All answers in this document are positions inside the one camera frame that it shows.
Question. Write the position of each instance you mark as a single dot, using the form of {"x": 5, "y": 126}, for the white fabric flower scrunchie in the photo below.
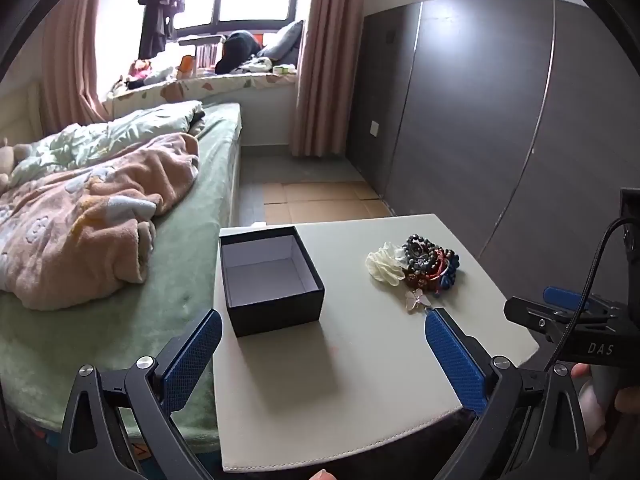
{"x": 385, "y": 265}

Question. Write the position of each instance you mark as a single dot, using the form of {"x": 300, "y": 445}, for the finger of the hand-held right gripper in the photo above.
{"x": 562, "y": 297}
{"x": 530, "y": 312}

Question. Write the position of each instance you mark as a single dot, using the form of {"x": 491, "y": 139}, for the cardboard floor sheet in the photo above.
{"x": 320, "y": 200}

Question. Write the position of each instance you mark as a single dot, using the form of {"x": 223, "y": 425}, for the pink curtain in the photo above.
{"x": 70, "y": 60}
{"x": 325, "y": 60}

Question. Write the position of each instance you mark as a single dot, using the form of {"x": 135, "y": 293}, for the hanging dark clothes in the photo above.
{"x": 160, "y": 15}

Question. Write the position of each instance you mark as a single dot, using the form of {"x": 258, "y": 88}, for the floral window seat cushion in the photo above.
{"x": 200, "y": 87}

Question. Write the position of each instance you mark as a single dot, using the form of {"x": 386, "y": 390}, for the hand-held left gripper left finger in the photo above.
{"x": 192, "y": 355}

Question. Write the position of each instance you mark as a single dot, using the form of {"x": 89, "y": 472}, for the butterfly metal hairpin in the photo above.
{"x": 417, "y": 300}

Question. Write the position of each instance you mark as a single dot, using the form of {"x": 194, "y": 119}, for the wall socket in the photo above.
{"x": 373, "y": 128}

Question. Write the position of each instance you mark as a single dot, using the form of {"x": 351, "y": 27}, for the beige plush toy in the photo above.
{"x": 12, "y": 157}

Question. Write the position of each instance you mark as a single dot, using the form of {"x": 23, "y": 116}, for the dark wardrobe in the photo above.
{"x": 475, "y": 110}

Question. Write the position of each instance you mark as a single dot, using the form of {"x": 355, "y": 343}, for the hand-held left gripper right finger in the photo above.
{"x": 455, "y": 360}

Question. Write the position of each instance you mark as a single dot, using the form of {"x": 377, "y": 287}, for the black bag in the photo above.
{"x": 237, "y": 50}

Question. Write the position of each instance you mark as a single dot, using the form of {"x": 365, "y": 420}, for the white headboard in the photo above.
{"x": 20, "y": 115}

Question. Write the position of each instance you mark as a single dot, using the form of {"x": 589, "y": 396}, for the black jewelry box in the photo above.
{"x": 280, "y": 317}

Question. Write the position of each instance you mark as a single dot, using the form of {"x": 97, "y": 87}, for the person's right hand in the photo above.
{"x": 587, "y": 395}

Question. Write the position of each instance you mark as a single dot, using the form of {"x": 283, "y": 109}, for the grey pillow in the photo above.
{"x": 285, "y": 42}

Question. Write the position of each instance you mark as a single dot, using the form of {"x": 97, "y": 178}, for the light green quilt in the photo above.
{"x": 125, "y": 130}

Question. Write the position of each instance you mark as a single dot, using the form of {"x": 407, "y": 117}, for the bed with green sheet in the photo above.
{"x": 200, "y": 240}

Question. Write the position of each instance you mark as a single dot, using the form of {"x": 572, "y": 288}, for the pink fleece blanket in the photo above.
{"x": 100, "y": 210}

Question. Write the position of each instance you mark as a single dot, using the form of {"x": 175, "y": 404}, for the pile of colourful toys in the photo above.
{"x": 145, "y": 72}

